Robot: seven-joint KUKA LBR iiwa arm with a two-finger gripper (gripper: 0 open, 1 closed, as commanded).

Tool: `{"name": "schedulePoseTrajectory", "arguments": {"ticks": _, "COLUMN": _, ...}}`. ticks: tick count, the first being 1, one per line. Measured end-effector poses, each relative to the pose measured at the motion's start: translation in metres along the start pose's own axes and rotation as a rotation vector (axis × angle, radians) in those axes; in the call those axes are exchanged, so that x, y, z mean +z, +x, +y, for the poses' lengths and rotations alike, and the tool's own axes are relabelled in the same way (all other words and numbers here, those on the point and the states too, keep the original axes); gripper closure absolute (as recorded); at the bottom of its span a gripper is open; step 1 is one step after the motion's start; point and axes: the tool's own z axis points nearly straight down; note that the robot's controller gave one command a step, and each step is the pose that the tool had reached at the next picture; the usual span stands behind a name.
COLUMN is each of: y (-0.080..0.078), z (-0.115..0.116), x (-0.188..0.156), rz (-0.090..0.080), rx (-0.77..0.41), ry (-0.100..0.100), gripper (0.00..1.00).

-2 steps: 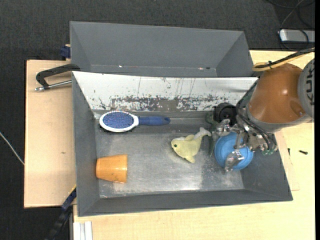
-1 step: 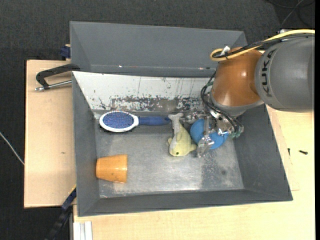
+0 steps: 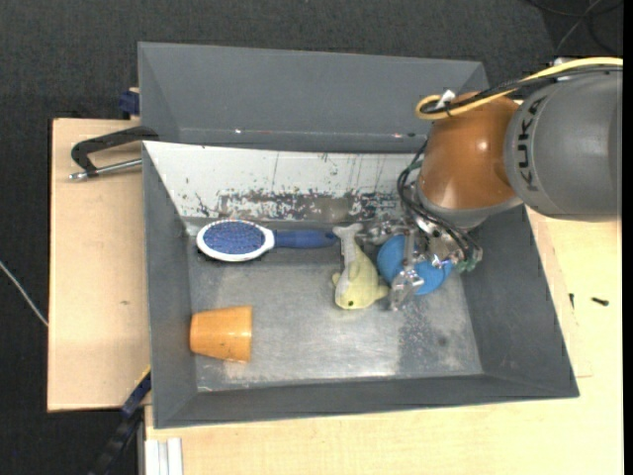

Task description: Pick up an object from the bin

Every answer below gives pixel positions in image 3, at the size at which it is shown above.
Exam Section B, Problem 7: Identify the grey metal bin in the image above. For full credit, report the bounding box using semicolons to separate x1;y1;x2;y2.
136;41;580;429

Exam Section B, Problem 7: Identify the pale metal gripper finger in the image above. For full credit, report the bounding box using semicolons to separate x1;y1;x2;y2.
389;268;426;312
356;222;405;246

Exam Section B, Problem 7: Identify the blue ball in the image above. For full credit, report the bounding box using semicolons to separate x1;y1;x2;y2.
376;234;454;296

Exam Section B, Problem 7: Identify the blue and white hairbrush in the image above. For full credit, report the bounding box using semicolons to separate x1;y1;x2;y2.
196;219;340;263

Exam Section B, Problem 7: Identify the yellow-green plush dolphin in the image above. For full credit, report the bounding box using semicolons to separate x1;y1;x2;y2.
330;224;391;311

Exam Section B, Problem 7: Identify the orange plastic cup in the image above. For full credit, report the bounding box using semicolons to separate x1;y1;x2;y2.
189;305;254;364

